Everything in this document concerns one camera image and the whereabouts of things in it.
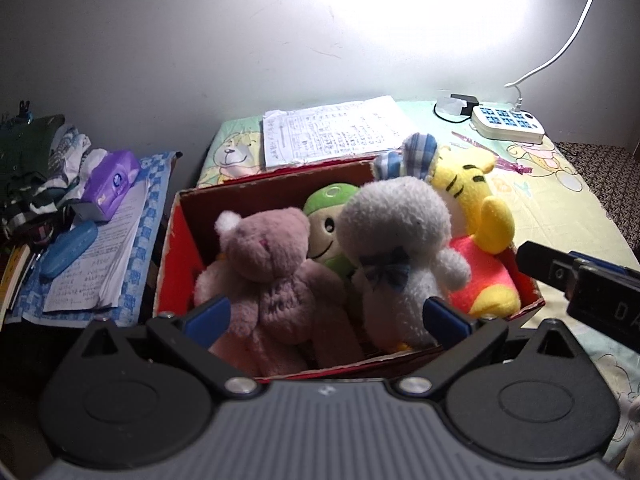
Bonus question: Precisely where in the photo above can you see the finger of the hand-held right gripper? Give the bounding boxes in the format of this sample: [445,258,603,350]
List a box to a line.
[570,251,640,281]
[515,241,587,302]

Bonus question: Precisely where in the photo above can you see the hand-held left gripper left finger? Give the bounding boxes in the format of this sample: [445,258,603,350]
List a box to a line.
[80,296,263,401]

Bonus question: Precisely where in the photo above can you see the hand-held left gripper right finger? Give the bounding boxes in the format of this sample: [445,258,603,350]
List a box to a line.
[394,297,578,401]

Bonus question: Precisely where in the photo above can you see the yellow plush tiger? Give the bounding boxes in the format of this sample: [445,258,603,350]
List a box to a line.
[432,147,521,318]

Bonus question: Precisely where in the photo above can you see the pink plush bear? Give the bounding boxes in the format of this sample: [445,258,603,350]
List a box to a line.
[194,207,366,368]

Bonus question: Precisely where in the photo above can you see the red cardboard box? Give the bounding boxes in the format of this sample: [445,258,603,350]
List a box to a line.
[152,155,546,381]

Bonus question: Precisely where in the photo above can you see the white plush rabbit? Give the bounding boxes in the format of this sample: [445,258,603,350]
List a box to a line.
[337,132,472,353]

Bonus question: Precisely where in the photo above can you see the green plush toy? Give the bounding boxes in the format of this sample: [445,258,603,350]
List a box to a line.
[302,183,361,281]

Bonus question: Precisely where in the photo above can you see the dark patterned cloth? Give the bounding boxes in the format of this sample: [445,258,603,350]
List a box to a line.
[555,141,640,261]

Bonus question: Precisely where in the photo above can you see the pink ribbon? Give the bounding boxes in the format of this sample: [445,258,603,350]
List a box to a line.
[452,132,531,176]

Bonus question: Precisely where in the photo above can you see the blue checked cloth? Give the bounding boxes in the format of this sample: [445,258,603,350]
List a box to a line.
[5,150,183,328]

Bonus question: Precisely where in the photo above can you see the written sheets pile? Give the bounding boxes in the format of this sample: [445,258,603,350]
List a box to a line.
[42,180,151,313]

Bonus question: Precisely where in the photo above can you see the white power strip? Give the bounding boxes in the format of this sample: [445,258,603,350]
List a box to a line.
[471,104,546,143]

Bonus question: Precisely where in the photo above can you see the blue glasses case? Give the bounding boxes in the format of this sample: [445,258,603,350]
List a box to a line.
[39,220,99,279]

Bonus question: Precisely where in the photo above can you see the purple tissue pack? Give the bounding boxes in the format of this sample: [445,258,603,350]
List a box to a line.
[72,150,141,222]

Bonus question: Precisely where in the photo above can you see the black plug adapter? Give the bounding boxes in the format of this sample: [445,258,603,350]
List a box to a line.
[450,93,478,116]

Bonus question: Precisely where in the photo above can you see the stack of books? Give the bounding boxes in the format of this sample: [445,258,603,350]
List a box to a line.
[0,245,38,316]

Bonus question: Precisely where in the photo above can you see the handwritten paper stack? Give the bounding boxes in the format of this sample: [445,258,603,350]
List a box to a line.
[262,95,418,170]

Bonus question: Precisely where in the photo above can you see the pile of clothes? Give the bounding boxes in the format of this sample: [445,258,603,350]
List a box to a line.
[0,115,93,241]

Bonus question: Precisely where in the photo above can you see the black cable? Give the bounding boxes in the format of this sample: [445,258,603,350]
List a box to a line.
[433,102,473,123]

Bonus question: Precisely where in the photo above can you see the white power cable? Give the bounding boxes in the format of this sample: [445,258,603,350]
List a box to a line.
[504,0,608,111]

